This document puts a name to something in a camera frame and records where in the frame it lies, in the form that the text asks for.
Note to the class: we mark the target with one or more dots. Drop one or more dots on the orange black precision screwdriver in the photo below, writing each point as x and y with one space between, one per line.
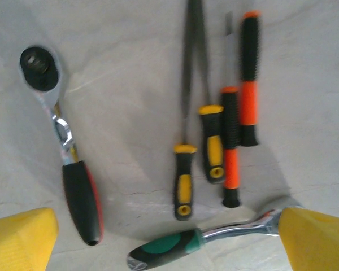
250 98
231 169

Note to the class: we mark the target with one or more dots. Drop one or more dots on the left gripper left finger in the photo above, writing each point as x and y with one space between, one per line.
19 242

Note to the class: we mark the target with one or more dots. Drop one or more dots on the long red black ratchet wrench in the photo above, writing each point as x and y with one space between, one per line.
80 197

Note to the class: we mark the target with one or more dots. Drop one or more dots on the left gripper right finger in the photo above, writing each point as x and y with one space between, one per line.
316 242

